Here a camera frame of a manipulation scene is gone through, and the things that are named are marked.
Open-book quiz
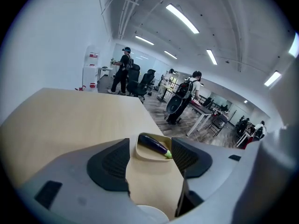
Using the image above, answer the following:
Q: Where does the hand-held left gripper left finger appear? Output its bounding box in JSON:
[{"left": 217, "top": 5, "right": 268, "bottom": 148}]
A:
[{"left": 16, "top": 138, "right": 139, "bottom": 224}]

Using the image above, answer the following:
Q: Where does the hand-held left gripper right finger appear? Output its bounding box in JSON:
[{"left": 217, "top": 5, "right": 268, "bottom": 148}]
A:
[{"left": 171, "top": 137, "right": 266, "bottom": 221}]

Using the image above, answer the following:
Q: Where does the purple eggplant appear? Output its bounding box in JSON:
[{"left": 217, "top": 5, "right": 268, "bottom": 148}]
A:
[{"left": 138, "top": 134, "right": 173, "bottom": 160}]

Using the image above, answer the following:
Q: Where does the beige tray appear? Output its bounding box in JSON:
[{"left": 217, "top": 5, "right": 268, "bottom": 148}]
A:
[{"left": 135, "top": 132, "right": 175, "bottom": 163}]

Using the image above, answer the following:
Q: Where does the black folding chair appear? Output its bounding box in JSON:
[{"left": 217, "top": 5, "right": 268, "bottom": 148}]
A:
[{"left": 207, "top": 114, "right": 226, "bottom": 138}]

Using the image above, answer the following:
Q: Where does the dark table with white legs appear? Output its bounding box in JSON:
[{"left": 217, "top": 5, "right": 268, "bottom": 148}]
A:
[{"left": 186, "top": 100, "right": 214, "bottom": 136}]

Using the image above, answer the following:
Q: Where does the white round plate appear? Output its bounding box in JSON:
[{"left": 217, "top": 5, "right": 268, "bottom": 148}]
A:
[{"left": 135, "top": 204, "right": 170, "bottom": 224}]

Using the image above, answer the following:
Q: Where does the black office chair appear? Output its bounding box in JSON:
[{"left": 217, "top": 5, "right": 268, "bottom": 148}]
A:
[
  {"left": 126, "top": 63, "right": 142, "bottom": 97},
  {"left": 136, "top": 69, "right": 156, "bottom": 101}
]

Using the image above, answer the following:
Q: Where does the ceiling light panel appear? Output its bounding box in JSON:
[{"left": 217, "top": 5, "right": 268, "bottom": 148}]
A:
[
  {"left": 288, "top": 33, "right": 299, "bottom": 58},
  {"left": 206, "top": 49, "right": 218, "bottom": 65},
  {"left": 135, "top": 35, "right": 155, "bottom": 46},
  {"left": 264, "top": 70, "right": 282, "bottom": 87},
  {"left": 164, "top": 50, "right": 178, "bottom": 60},
  {"left": 165, "top": 4, "right": 199, "bottom": 34}
]

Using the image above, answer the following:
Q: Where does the white water dispenser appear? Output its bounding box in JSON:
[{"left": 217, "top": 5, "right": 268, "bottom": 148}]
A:
[{"left": 82, "top": 45, "right": 99, "bottom": 92}]

